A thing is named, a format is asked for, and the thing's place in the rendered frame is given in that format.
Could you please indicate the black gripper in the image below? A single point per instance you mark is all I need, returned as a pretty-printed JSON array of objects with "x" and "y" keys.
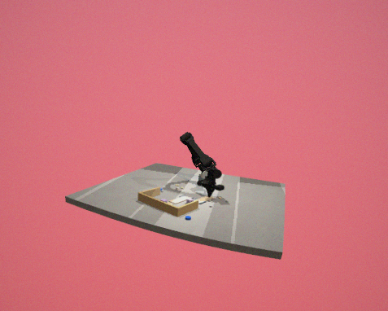
[{"x": 210, "y": 189}]

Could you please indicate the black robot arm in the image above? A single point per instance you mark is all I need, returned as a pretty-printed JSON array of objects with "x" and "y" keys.
[{"x": 201, "y": 160}]

